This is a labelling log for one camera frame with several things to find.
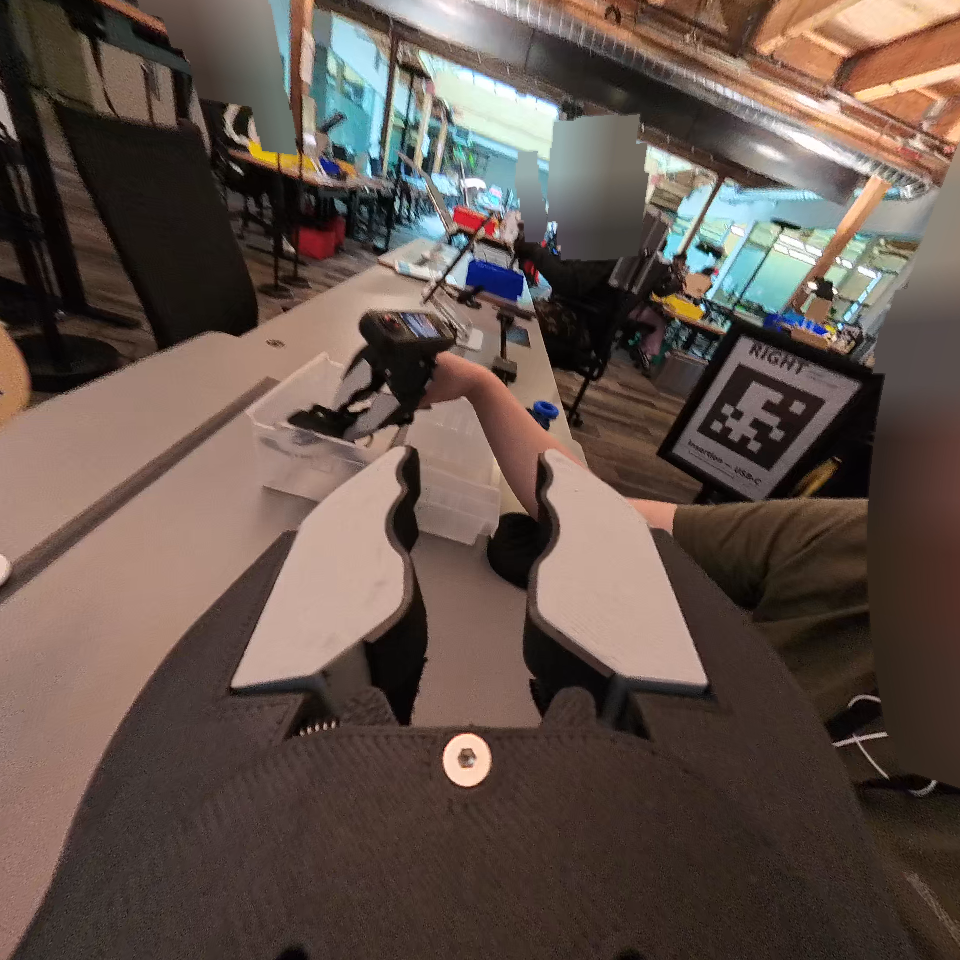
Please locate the tablet on folding stand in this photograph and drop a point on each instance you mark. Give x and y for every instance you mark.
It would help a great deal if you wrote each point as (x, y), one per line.
(457, 259)

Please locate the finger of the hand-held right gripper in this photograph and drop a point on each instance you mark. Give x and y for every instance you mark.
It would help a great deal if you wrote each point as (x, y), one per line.
(379, 418)
(358, 386)

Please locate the clear plastic bin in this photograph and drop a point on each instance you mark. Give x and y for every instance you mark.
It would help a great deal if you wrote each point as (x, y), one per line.
(450, 480)

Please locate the black office chair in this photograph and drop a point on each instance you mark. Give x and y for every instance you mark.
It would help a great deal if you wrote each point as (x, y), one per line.
(165, 225)

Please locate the yellow plastic bin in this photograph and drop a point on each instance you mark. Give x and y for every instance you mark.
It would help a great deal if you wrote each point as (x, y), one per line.
(686, 309)
(277, 159)

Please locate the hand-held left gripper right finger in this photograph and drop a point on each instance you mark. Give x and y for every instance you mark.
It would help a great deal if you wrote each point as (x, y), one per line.
(615, 592)

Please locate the red storage bin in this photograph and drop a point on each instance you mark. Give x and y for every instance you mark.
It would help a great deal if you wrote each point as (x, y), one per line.
(469, 219)
(319, 241)

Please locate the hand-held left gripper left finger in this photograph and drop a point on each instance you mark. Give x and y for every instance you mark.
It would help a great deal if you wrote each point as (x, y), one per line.
(330, 592)

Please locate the person's right hand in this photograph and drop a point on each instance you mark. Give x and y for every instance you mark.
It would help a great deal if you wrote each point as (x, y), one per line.
(450, 382)

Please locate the black swivel chair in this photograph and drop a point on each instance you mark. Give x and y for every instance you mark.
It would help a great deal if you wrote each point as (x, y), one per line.
(592, 352)

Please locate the person's right forearm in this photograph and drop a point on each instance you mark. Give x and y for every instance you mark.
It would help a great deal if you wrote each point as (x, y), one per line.
(517, 442)

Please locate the framed marker sign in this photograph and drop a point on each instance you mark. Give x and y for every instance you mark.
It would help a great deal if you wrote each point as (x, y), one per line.
(765, 412)

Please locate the grey monitor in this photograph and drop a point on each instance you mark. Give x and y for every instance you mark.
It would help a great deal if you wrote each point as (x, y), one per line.
(637, 262)

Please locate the silver ceiling duct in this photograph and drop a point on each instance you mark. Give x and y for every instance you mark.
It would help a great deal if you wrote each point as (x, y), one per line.
(840, 154)

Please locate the white monitor stand base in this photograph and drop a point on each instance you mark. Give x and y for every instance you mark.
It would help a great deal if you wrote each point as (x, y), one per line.
(4, 570)

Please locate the small black stand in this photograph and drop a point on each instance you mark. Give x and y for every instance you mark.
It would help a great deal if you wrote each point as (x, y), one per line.
(506, 367)

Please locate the round black stand base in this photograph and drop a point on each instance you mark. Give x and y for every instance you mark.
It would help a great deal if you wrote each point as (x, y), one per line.
(67, 360)

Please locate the blue plastic bin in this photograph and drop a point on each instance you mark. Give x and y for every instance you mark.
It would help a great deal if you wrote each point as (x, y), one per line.
(495, 281)

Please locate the black pole stand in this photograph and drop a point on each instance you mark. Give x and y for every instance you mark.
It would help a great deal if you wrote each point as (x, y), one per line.
(784, 223)

